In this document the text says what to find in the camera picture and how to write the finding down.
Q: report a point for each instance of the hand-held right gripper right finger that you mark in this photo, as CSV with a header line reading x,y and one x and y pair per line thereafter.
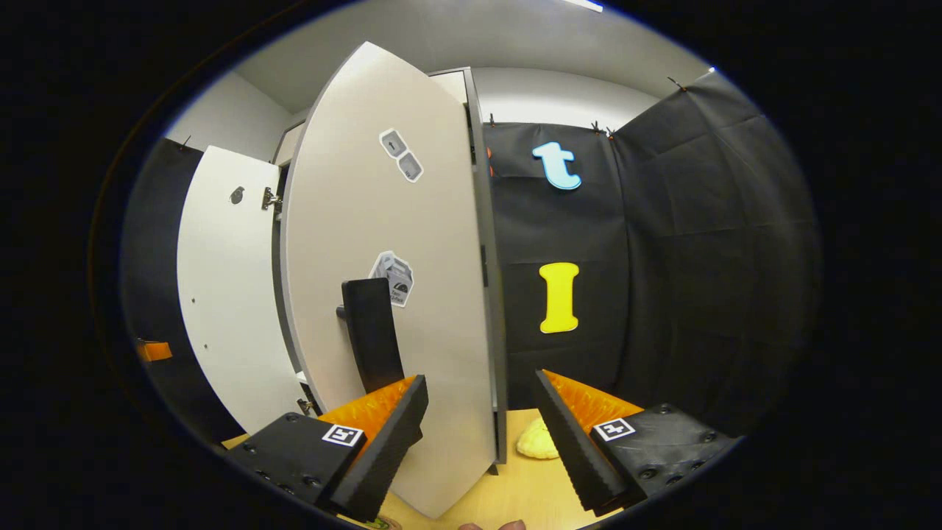
x,y
574,449

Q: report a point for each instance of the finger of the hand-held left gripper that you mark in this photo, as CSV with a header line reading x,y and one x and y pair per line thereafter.
x,y
156,352

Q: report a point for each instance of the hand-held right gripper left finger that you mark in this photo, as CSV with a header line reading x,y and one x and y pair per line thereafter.
x,y
386,449

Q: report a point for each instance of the grey cabinet door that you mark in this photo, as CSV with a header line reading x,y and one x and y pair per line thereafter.
x,y
368,184
228,294

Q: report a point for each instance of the metal door hinge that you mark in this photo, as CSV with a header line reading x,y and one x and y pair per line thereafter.
x,y
271,199
305,405

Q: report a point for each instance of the grey cabinet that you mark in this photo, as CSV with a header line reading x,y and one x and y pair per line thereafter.
x,y
489,294

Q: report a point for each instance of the pale yellow lumpy object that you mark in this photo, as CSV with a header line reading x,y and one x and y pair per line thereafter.
x,y
536,442

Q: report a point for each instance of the black backdrop cloth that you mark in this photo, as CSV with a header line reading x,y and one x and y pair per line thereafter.
x,y
699,258
158,280

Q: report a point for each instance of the long ceiling light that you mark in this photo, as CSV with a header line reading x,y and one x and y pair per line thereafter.
x,y
585,5

